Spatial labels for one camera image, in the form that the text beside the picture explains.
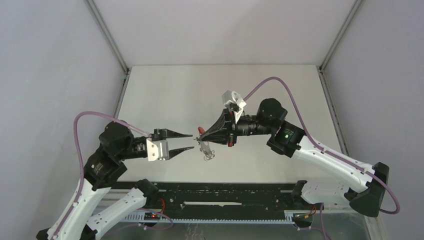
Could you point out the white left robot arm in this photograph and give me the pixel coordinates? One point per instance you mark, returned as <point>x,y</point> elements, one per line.
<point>101,171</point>

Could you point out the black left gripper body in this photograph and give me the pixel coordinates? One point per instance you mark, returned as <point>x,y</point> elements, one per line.
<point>163,133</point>

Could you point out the left aluminium frame post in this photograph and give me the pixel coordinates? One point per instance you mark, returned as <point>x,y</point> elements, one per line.
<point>105,31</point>

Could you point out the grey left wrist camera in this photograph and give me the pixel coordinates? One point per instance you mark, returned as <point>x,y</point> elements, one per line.
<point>157,150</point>

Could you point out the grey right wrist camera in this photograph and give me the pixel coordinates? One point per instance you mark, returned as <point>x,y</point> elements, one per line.
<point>233,99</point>

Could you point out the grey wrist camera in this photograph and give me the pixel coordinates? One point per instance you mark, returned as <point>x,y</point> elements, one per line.
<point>157,150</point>
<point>233,99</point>

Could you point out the grey aluminium frame rail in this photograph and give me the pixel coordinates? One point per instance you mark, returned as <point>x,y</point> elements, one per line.
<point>330,72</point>

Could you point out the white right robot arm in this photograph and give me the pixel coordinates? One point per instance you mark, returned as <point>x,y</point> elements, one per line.
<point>361,185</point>

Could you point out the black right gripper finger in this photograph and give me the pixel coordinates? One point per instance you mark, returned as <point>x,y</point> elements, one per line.
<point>220,128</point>
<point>216,137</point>

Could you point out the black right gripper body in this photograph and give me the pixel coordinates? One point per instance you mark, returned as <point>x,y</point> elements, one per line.
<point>235,129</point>

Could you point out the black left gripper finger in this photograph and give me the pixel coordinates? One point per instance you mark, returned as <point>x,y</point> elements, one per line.
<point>169,134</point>
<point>174,152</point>

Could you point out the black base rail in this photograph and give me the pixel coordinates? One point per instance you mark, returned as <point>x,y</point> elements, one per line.
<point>246,203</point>

